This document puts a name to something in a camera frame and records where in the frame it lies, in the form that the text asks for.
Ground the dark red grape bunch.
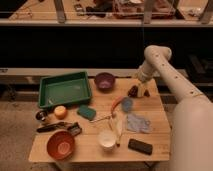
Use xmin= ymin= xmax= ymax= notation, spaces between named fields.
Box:
xmin=127 ymin=85 xmax=150 ymax=98

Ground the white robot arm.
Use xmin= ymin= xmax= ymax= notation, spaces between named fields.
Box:
xmin=137 ymin=45 xmax=213 ymax=171

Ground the purple bowl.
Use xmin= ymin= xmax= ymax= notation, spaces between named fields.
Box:
xmin=94 ymin=72 xmax=115 ymax=90

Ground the red bowl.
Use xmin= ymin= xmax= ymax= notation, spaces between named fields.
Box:
xmin=46 ymin=131 xmax=75 ymax=160

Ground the orange carrot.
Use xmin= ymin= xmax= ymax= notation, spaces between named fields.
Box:
xmin=110 ymin=97 xmax=124 ymax=114

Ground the light blue cloth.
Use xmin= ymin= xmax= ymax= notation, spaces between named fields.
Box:
xmin=126 ymin=113 xmax=151 ymax=133

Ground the wooden spoon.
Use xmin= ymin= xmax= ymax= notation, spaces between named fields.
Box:
xmin=89 ymin=115 xmax=111 ymax=123

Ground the yellow banana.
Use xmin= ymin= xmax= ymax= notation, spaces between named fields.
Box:
xmin=109 ymin=117 xmax=120 ymax=147

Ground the black phone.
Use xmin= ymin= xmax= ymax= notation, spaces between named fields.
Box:
xmin=128 ymin=139 xmax=153 ymax=155

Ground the green sponge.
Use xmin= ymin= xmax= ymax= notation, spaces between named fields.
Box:
xmin=77 ymin=105 xmax=96 ymax=120

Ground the white cup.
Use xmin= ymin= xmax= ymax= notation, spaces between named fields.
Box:
xmin=98 ymin=130 xmax=116 ymax=150

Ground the black stapler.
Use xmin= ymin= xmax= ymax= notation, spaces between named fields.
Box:
xmin=68 ymin=122 xmax=82 ymax=136

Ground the green plastic tray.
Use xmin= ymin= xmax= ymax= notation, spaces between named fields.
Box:
xmin=38 ymin=71 xmax=92 ymax=109

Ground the yellow round fruit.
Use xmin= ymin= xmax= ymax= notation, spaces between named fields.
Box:
xmin=54 ymin=105 xmax=67 ymax=119

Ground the small metal cup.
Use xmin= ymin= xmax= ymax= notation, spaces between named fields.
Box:
xmin=36 ymin=110 xmax=48 ymax=121

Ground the black handled tool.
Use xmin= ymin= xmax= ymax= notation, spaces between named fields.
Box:
xmin=36 ymin=122 xmax=71 ymax=133

